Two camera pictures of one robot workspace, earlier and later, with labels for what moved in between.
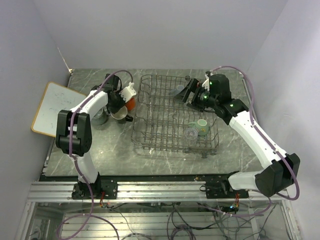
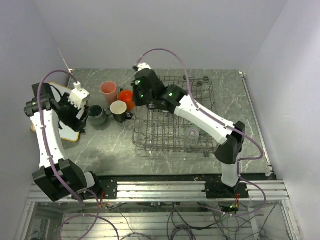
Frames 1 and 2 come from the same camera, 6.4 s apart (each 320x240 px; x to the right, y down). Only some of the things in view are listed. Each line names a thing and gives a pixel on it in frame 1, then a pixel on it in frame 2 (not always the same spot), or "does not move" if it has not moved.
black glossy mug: x=121 y=115 does not move
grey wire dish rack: x=163 y=122 does not move
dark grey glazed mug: x=100 y=118 does not move
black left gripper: x=114 y=110 -> x=73 y=122
